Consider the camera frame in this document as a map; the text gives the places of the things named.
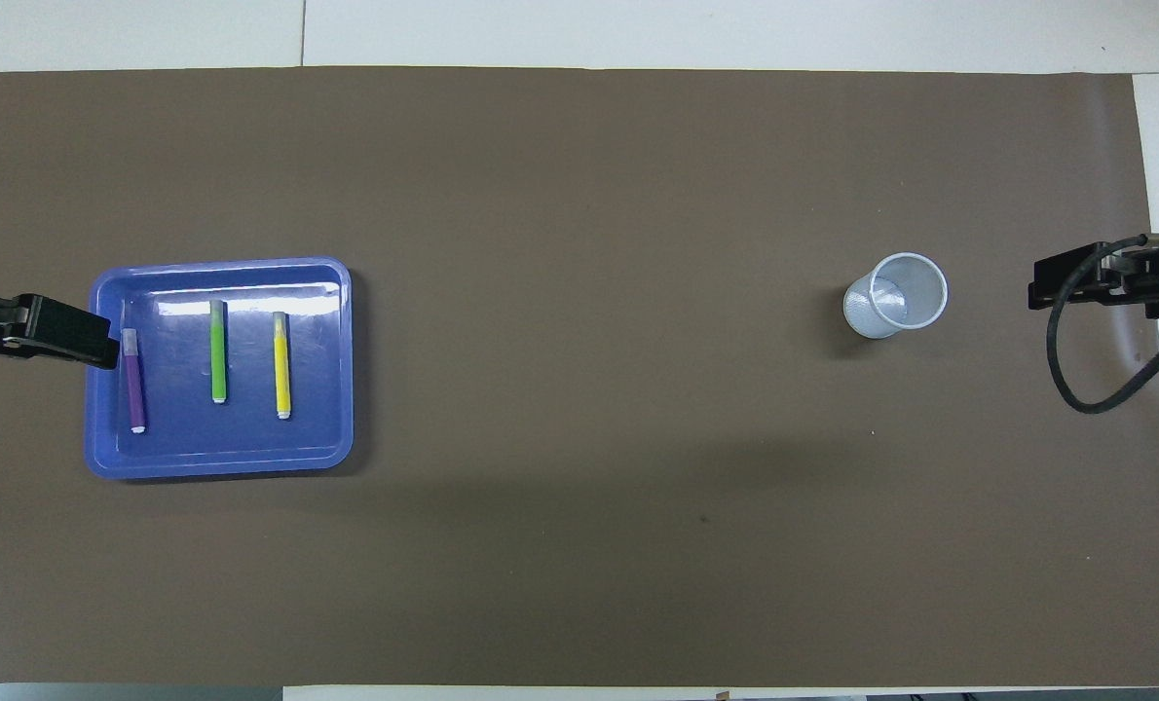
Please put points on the purple marker pen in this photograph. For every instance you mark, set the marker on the purple marker pen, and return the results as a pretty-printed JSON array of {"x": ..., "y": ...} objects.
[{"x": 134, "y": 389}]

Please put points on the green marker pen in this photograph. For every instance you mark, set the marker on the green marker pen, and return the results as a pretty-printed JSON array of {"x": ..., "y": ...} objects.
[{"x": 218, "y": 360}]

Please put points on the yellow marker pen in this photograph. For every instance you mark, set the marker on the yellow marker pen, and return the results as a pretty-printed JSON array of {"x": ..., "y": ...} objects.
[{"x": 282, "y": 370}]

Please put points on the mesh pen holder cup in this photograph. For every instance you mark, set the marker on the mesh pen holder cup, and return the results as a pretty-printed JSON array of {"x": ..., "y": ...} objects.
[{"x": 862, "y": 316}]

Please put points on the blue plastic tray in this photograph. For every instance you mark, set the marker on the blue plastic tray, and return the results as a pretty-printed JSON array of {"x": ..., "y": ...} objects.
[{"x": 248, "y": 443}]

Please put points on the brown table mat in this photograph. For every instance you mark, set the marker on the brown table mat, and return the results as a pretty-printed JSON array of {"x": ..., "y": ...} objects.
[{"x": 579, "y": 487}]

